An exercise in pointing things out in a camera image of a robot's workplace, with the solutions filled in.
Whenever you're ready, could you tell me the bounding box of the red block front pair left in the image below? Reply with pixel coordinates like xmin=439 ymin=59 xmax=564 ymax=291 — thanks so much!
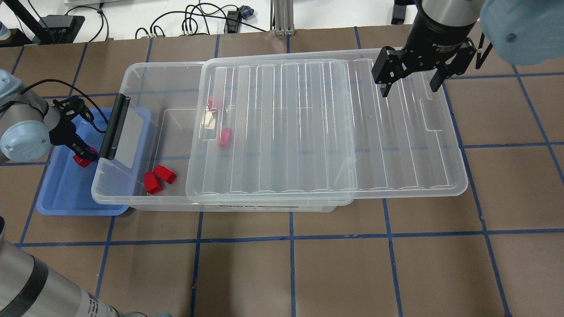
xmin=143 ymin=171 xmax=163 ymax=195

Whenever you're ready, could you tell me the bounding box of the black power adapter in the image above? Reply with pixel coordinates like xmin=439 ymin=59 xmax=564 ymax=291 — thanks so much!
xmin=390 ymin=0 xmax=412 ymax=25

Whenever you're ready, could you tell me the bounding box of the red block under lid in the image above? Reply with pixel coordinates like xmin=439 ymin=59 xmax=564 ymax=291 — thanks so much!
xmin=218 ymin=128 xmax=233 ymax=149

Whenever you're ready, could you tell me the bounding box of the black cable bundle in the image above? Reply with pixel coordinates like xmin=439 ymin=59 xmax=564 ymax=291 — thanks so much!
xmin=135 ymin=3 xmax=267 ymax=39

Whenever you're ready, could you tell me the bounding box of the clear plastic box lid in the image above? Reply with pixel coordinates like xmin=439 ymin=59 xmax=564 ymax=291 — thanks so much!
xmin=186 ymin=49 xmax=468 ymax=207

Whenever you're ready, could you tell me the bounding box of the red block pair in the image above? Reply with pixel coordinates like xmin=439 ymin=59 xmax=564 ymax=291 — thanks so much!
xmin=153 ymin=165 xmax=178 ymax=184
xmin=143 ymin=171 xmax=163 ymax=195

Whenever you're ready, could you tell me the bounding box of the aluminium frame post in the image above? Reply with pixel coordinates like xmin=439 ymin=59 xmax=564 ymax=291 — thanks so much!
xmin=271 ymin=0 xmax=296 ymax=36

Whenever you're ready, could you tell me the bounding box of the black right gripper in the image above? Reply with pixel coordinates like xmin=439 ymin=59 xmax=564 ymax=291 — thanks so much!
xmin=372 ymin=11 xmax=477 ymax=98

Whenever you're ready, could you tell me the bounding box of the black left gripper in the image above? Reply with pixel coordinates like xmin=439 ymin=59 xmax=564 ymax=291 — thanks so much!
xmin=49 ymin=98 xmax=99 ymax=160

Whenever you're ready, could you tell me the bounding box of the red block front pair right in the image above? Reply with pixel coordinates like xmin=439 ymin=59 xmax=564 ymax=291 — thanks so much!
xmin=153 ymin=165 xmax=178 ymax=184

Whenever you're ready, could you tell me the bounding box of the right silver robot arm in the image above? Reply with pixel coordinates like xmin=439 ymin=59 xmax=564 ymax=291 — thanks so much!
xmin=372 ymin=0 xmax=564 ymax=98

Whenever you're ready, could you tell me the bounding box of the black box latch handle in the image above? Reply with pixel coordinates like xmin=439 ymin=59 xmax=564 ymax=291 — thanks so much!
xmin=99 ymin=93 xmax=131 ymax=160

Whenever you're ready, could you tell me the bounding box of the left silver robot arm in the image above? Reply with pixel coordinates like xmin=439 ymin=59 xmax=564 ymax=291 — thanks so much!
xmin=0 ymin=70 xmax=126 ymax=317

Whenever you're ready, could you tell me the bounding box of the blue plastic tray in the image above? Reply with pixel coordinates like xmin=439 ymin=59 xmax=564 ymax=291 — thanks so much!
xmin=36 ymin=108 xmax=152 ymax=216

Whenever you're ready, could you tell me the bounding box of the clear plastic storage box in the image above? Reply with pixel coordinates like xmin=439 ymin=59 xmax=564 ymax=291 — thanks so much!
xmin=91 ymin=55 xmax=356 ymax=213

